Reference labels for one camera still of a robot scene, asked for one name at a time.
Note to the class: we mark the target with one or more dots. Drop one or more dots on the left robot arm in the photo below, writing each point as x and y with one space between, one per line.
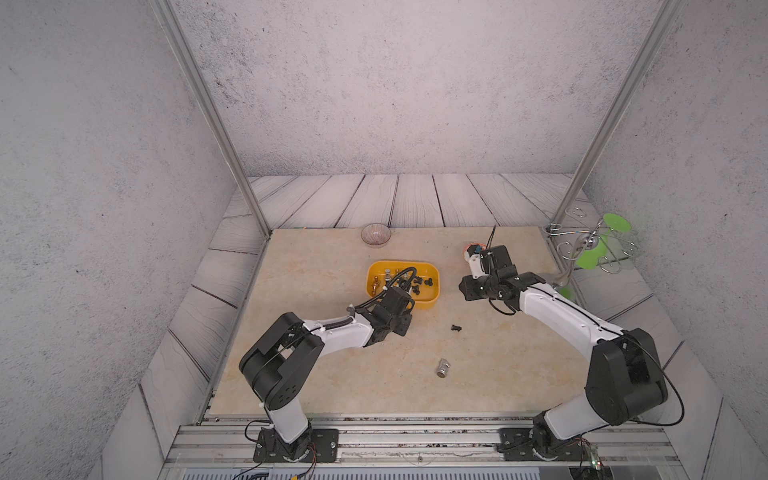
277 366

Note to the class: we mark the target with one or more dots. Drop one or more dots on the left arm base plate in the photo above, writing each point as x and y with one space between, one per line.
314 445

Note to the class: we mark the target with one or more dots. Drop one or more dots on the aluminium frame post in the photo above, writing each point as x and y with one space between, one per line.
177 40
638 68

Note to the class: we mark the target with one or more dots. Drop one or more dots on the gold chess piece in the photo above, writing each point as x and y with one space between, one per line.
376 285

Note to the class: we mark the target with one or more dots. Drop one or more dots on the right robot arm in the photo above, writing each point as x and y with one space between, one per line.
625 376

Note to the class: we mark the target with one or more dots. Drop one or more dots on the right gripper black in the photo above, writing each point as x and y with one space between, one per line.
467 291

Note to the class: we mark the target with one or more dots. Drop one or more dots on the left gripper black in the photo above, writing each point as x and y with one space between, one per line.
407 318

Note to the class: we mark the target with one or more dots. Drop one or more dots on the striped glass bowl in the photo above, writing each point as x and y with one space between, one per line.
376 235

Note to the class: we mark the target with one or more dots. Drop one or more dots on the orange patterned bowl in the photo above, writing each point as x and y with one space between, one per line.
473 249

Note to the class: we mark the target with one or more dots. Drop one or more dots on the right aluminium frame post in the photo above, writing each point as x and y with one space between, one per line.
638 68

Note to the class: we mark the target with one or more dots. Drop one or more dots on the yellow plastic storage box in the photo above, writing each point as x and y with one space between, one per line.
424 288

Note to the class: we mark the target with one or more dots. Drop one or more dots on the metal cup tree stand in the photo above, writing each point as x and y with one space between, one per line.
589 242

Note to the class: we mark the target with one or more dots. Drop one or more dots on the silver rook chess piece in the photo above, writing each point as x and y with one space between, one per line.
443 368

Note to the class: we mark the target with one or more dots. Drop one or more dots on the left aluminium frame post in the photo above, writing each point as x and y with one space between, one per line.
177 40

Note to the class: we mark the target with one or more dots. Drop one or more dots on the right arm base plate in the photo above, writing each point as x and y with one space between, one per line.
524 444

